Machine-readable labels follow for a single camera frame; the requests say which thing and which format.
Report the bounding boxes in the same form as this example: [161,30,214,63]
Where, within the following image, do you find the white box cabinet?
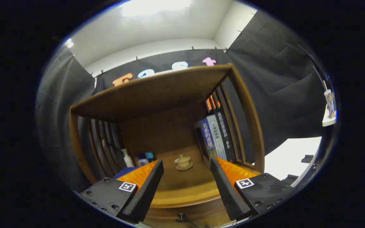
[252,136,323,181]

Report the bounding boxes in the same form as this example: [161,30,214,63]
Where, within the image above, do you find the black spine book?
[214,109,237,163]

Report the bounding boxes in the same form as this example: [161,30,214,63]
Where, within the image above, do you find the blue folded towel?
[113,167,138,180]

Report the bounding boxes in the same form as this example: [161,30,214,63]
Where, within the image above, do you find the black backdrop cloth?
[35,9,329,193]

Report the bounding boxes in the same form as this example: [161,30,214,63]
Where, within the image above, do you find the beige lidded teacup with saucer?
[174,154,194,171]

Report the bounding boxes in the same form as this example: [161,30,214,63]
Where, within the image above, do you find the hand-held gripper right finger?
[210,156,295,221]

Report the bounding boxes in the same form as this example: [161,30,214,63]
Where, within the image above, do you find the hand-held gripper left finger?
[78,159,164,224]

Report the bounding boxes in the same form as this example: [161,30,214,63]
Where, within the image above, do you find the wooden countertop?
[116,144,262,208]

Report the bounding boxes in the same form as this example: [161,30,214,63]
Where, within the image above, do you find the wooden cabinet with slatted sides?
[69,63,265,228]

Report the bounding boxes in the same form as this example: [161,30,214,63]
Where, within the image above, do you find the patterned paper cup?
[324,89,336,119]

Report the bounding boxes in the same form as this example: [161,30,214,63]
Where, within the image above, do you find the white pump bottle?
[121,148,135,168]

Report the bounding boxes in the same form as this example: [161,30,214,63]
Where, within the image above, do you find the white side shelf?
[322,106,337,127]

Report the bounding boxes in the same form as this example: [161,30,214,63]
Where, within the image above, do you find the pale grey spine book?
[206,114,228,161]

